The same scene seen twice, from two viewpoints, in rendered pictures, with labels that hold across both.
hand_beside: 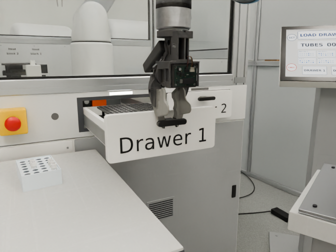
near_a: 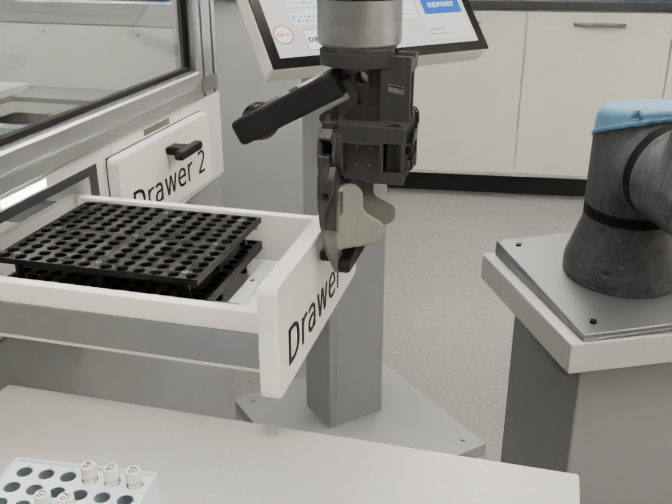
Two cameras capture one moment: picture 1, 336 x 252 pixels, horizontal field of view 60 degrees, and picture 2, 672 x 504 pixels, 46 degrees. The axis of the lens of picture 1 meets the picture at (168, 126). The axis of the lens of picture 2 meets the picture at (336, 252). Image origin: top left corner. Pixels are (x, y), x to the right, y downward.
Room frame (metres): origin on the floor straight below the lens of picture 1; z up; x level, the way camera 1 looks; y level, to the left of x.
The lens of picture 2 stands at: (0.19, 0.54, 1.21)
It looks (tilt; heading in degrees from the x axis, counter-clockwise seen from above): 23 degrees down; 312
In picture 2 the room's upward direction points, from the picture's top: straight up
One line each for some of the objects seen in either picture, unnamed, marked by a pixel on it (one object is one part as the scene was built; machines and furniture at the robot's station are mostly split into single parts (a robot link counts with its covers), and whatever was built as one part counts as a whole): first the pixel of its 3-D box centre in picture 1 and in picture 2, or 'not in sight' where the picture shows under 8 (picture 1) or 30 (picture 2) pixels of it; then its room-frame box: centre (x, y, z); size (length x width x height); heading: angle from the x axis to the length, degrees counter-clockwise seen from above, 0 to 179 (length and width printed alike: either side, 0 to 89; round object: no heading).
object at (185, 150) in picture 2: (204, 98); (181, 149); (1.09, -0.14, 0.91); 0.07 x 0.04 x 0.01; 117
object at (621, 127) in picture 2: not in sight; (643, 153); (0.53, -0.42, 0.95); 0.13 x 0.12 x 0.14; 144
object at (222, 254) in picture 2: not in sight; (223, 247); (0.78, 0.05, 0.90); 0.18 x 0.02 x 0.01; 117
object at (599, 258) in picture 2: not in sight; (626, 237); (0.54, -0.43, 0.83); 0.15 x 0.15 x 0.10
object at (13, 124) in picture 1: (12, 123); not in sight; (0.78, 0.43, 0.88); 0.04 x 0.03 x 0.04; 117
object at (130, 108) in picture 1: (135, 119); (137, 262); (0.87, 0.10, 0.87); 0.22 x 0.18 x 0.06; 27
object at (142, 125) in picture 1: (164, 132); (315, 278); (0.69, 0.01, 0.87); 0.29 x 0.02 x 0.11; 117
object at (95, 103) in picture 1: (93, 102); not in sight; (1.31, 0.34, 0.86); 0.11 x 0.04 x 0.06; 117
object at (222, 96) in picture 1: (200, 105); (166, 169); (1.12, -0.13, 0.87); 0.29 x 0.02 x 0.11; 117
